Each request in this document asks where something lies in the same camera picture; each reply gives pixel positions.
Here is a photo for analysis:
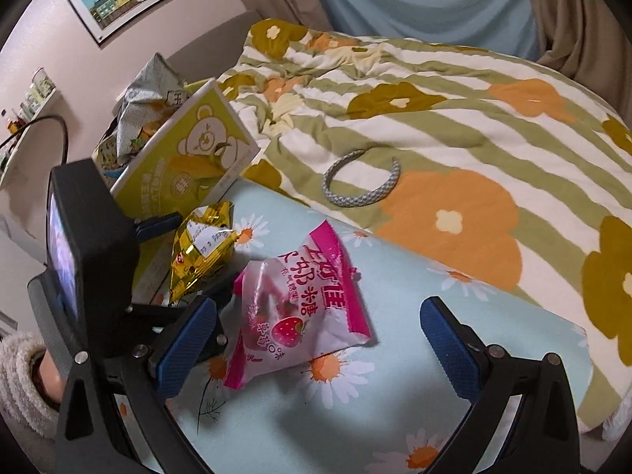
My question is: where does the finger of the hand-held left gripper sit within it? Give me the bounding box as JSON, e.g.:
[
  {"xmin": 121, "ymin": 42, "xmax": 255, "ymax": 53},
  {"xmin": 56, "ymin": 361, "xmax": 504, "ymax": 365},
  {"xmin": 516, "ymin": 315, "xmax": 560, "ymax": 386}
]
[
  {"xmin": 126, "ymin": 271, "xmax": 238, "ymax": 344},
  {"xmin": 133, "ymin": 211, "xmax": 184, "ymax": 243}
]

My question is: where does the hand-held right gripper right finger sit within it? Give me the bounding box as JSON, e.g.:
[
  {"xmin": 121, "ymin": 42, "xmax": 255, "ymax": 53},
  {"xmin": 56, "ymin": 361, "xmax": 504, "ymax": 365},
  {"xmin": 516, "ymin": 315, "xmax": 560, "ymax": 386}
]
[{"xmin": 419, "ymin": 296, "xmax": 578, "ymax": 474}]

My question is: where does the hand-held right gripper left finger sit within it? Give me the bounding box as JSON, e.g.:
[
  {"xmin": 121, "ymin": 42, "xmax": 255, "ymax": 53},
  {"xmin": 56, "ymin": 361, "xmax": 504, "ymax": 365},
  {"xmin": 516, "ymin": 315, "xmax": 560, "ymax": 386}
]
[{"xmin": 54, "ymin": 296, "xmax": 233, "ymax": 474}]

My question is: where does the gold foil snack packet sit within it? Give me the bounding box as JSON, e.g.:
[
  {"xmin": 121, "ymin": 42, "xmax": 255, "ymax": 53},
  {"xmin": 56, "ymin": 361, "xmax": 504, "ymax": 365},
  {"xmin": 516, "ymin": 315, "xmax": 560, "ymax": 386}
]
[{"xmin": 167, "ymin": 200, "xmax": 240, "ymax": 307}]

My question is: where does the green cardboard box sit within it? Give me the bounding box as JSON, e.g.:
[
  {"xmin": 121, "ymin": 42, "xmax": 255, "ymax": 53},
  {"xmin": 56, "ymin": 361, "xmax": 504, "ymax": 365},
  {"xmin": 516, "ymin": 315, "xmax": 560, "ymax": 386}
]
[{"xmin": 96, "ymin": 79, "xmax": 262, "ymax": 307}]

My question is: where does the pink strawberry candy packet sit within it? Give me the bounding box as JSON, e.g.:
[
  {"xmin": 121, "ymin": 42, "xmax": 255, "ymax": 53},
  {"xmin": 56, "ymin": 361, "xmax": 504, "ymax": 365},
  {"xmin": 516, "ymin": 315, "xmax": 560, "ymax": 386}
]
[{"xmin": 222, "ymin": 220, "xmax": 377, "ymax": 390}]

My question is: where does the white potato chip bag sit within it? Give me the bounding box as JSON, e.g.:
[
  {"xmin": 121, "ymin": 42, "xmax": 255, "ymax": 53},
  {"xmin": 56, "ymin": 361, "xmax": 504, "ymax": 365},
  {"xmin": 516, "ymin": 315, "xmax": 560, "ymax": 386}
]
[{"xmin": 116, "ymin": 53, "xmax": 186, "ymax": 144}]

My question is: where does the person's left forearm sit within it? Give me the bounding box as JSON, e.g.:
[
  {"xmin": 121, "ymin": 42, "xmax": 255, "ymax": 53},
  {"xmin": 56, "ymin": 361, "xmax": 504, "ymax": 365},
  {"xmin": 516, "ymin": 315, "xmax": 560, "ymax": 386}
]
[{"xmin": 0, "ymin": 331, "xmax": 65, "ymax": 440}]

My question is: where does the light blue daisy pillow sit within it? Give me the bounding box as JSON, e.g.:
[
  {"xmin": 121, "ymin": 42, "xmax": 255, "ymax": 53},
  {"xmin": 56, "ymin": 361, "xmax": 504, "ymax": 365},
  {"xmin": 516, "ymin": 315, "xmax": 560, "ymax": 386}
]
[{"xmin": 116, "ymin": 178, "xmax": 591, "ymax": 474}]

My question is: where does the green and yellow snack packet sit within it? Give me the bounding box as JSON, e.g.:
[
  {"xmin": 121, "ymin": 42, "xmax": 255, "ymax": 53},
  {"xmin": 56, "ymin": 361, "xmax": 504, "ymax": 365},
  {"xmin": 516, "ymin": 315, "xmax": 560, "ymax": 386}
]
[{"xmin": 96, "ymin": 128, "xmax": 149, "ymax": 175}]

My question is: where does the grey braided headband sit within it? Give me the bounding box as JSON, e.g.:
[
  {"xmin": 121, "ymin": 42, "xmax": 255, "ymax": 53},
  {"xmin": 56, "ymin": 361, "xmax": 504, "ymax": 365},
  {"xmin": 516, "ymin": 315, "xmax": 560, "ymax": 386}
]
[{"xmin": 322, "ymin": 148, "xmax": 402, "ymax": 208}]

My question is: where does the grey bed headboard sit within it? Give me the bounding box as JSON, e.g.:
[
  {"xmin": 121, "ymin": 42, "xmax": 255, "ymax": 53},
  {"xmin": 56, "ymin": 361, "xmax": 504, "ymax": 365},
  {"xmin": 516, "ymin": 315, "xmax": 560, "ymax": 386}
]
[{"xmin": 163, "ymin": 10, "xmax": 262, "ymax": 82}]

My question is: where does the floral striped blanket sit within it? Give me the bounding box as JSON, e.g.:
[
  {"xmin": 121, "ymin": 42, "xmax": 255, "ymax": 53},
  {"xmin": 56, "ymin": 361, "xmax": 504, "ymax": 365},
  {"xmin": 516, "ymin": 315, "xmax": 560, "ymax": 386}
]
[{"xmin": 217, "ymin": 19, "xmax": 632, "ymax": 435}]

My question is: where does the light blue curtain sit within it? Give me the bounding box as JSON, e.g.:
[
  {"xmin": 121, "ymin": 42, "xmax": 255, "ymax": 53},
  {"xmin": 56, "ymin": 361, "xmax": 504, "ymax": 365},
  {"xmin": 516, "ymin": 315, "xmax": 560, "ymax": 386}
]
[{"xmin": 299, "ymin": 0, "xmax": 541, "ymax": 60}]

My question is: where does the black cable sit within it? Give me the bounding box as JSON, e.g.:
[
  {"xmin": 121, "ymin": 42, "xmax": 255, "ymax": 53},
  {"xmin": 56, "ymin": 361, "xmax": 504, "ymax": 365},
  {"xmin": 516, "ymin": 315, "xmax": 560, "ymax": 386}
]
[{"xmin": 0, "ymin": 115, "xmax": 70, "ymax": 166}]

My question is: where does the white wall shelf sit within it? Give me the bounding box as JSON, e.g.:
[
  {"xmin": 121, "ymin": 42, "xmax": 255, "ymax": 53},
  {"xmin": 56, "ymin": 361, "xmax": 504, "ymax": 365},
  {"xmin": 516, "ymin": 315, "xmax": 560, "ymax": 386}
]
[{"xmin": 0, "ymin": 89, "xmax": 65, "ymax": 188}]

